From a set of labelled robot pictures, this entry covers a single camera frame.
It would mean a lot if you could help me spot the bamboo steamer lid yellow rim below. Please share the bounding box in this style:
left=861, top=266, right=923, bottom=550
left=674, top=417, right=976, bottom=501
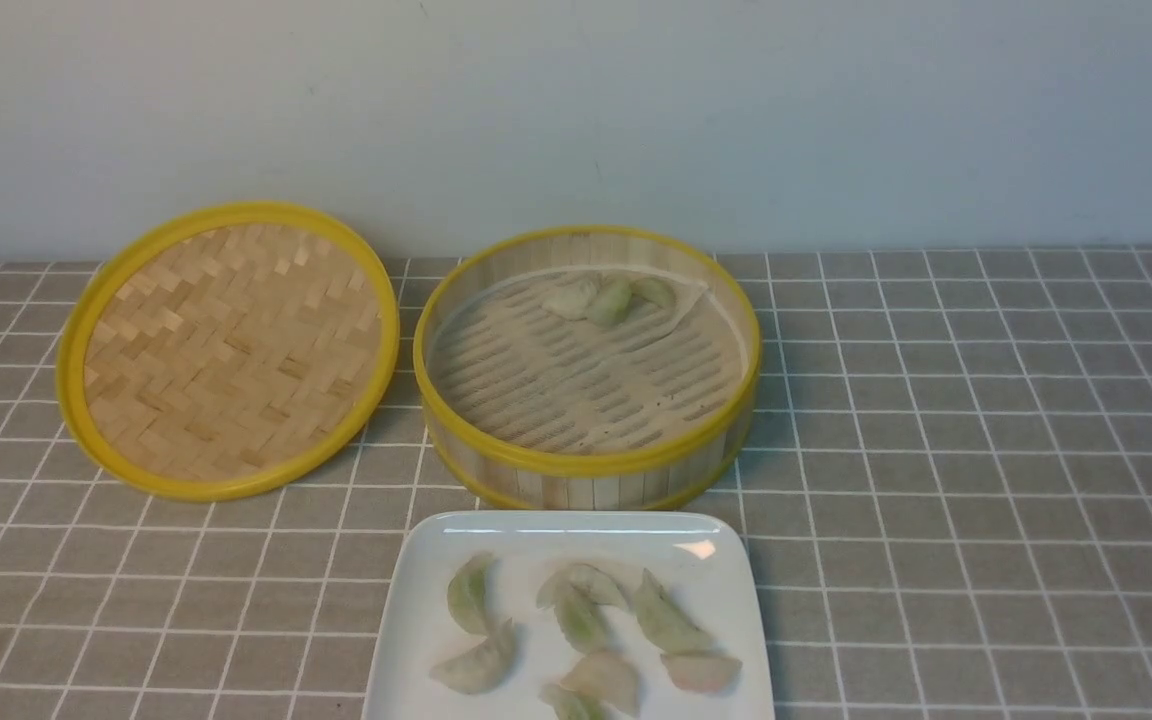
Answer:
left=56, top=202, right=401, bottom=503

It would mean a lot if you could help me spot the pale dumpling plate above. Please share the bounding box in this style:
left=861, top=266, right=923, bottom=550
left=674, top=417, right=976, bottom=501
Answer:
left=535, top=562, right=631, bottom=612
left=429, top=619, right=518, bottom=696

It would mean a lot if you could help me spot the white steamer liner paper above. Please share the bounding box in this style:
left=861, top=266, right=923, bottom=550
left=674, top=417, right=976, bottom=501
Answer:
left=424, top=266, right=753, bottom=456

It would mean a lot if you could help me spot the pale dumpling steamer back left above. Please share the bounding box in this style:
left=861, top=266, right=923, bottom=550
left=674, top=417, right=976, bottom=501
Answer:
left=541, top=275, right=602, bottom=323

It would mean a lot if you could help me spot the green dumpling plate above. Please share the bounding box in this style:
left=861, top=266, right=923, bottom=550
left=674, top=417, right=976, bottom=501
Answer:
left=630, top=568, right=717, bottom=653
left=539, top=683, right=605, bottom=720

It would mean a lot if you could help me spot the green dumpling steamer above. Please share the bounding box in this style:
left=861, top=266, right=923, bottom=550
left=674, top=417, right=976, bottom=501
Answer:
left=553, top=582, right=612, bottom=655
left=631, top=275, right=677, bottom=313
left=445, top=552, right=495, bottom=637
left=585, top=275, right=634, bottom=328

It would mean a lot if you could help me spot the bamboo steamer basket yellow rim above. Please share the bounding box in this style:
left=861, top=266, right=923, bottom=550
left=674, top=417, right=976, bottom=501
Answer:
left=414, top=225, right=763, bottom=510

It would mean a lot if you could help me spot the pale dumpling plate left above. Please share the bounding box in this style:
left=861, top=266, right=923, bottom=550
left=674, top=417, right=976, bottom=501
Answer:
left=429, top=619, right=518, bottom=696

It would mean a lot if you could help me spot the green dumpling plate right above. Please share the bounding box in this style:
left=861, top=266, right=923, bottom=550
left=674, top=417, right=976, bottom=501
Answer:
left=630, top=568, right=717, bottom=653

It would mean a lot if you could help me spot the pink dumpling plate right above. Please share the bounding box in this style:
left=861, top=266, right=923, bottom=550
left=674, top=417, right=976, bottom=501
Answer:
left=660, top=652, right=742, bottom=694

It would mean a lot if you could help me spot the white square plate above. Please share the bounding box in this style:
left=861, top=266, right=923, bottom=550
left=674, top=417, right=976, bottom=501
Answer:
left=364, top=511, right=774, bottom=719

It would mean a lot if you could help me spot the pale dumpling plate top middle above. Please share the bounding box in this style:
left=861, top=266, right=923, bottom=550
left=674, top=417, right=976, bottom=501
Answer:
left=535, top=562, right=631, bottom=612

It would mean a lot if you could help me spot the pink dumpling plate centre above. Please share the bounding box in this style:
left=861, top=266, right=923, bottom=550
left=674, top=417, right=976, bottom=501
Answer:
left=559, top=650, right=643, bottom=719

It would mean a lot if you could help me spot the pink dumpling plate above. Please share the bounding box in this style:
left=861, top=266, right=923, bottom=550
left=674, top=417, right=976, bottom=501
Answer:
left=559, top=650, right=643, bottom=719
left=660, top=652, right=742, bottom=694

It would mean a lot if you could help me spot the green dumpling plate bottom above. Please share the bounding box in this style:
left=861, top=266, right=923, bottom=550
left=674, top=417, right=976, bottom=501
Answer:
left=539, top=683, right=605, bottom=720

